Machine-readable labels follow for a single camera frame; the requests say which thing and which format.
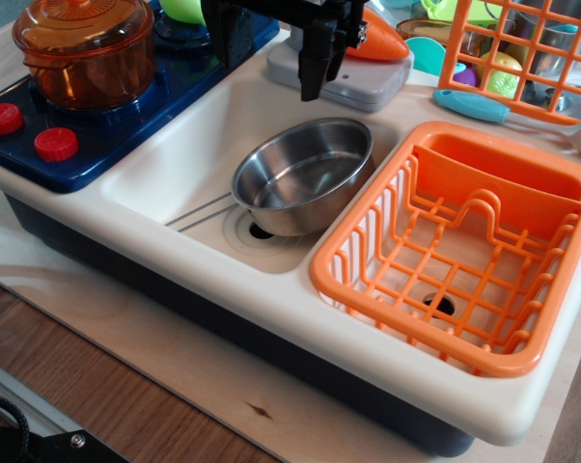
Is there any black braided cable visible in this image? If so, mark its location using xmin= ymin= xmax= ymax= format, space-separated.
xmin=0 ymin=391 xmax=31 ymax=463

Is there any orange plastic grid basket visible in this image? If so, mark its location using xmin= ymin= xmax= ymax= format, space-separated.
xmin=437 ymin=1 xmax=581 ymax=124

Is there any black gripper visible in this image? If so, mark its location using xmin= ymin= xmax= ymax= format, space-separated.
xmin=201 ymin=0 xmax=367 ymax=101

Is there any orange transparent pot with lid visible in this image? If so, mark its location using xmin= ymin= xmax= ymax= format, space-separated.
xmin=12 ymin=0 xmax=156 ymax=110

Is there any cream toy sink unit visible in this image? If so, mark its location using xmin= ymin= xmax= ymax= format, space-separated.
xmin=0 ymin=50 xmax=581 ymax=462

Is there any orange toy carrot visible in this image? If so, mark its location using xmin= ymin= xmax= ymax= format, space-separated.
xmin=346 ymin=8 xmax=410 ymax=62

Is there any steel pot in basket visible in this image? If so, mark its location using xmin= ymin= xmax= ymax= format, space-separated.
xmin=492 ymin=1 xmax=581 ymax=117

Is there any purple toy item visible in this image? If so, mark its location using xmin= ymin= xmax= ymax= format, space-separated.
xmin=453 ymin=62 xmax=479 ymax=87

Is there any orange plastic drying rack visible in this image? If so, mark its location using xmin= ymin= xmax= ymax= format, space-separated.
xmin=310 ymin=122 xmax=581 ymax=378

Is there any red stove knob right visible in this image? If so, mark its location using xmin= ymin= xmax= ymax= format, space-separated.
xmin=34 ymin=127 xmax=79 ymax=162

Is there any teal plastic plate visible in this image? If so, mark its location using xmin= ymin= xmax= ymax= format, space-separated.
xmin=405 ymin=37 xmax=446 ymax=76

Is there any green toy pear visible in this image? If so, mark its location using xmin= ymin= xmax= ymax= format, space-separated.
xmin=159 ymin=0 xmax=206 ymax=26

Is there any stainless steel pan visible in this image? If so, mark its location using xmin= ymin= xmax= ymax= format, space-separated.
xmin=164 ymin=118 xmax=376 ymax=237

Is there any red stove knob left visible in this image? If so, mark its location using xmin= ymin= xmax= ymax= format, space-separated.
xmin=0 ymin=103 xmax=24 ymax=136

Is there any blue toy stove top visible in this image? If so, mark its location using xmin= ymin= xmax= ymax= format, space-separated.
xmin=0 ymin=0 xmax=281 ymax=195

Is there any yellow green toy vegetable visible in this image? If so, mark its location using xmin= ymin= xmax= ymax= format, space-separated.
xmin=484 ymin=52 xmax=522 ymax=99

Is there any red stove knob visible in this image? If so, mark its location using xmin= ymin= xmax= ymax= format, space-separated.
xmin=0 ymin=103 xmax=24 ymax=136
xmin=34 ymin=127 xmax=79 ymax=162

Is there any black bracket with screw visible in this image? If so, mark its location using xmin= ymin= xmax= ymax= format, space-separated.
xmin=29 ymin=430 xmax=128 ymax=463

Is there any teal handled slotted spoon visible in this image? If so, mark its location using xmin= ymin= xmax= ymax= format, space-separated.
xmin=432 ymin=90 xmax=581 ymax=153

